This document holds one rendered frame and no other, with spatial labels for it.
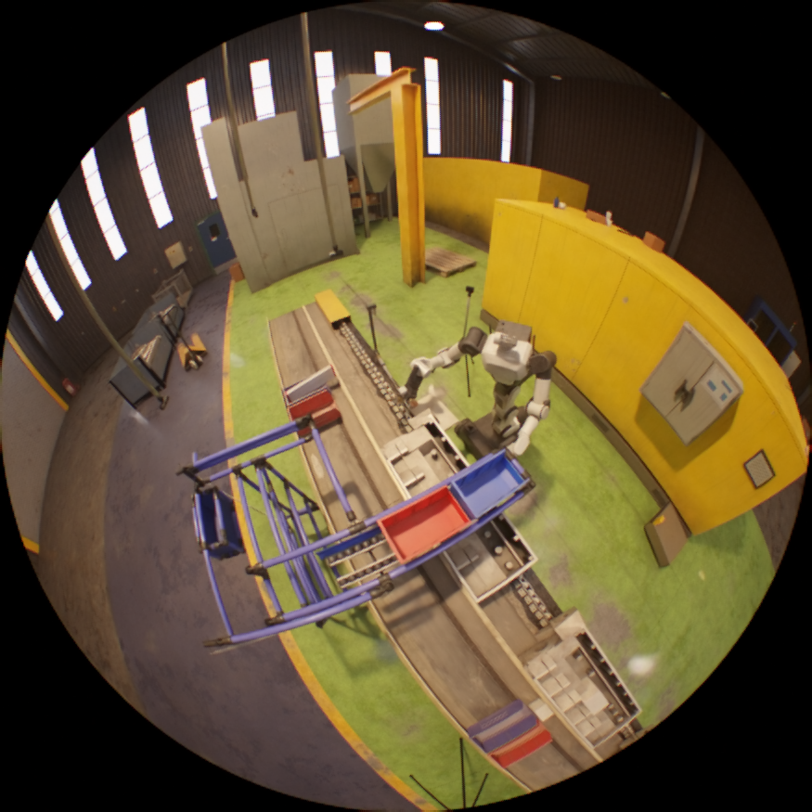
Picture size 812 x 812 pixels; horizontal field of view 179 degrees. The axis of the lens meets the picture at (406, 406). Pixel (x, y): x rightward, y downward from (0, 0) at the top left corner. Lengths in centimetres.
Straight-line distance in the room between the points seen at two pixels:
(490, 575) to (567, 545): 137
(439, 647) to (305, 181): 694
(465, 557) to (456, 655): 61
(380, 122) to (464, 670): 932
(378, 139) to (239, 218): 421
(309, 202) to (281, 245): 113
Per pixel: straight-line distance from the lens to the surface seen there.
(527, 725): 186
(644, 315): 265
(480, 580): 139
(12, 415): 1133
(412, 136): 456
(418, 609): 153
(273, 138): 756
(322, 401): 196
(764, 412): 278
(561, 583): 260
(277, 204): 622
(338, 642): 245
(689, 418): 261
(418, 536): 104
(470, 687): 171
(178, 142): 1035
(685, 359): 242
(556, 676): 167
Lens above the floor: 226
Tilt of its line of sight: 54 degrees down
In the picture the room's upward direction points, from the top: 4 degrees counter-clockwise
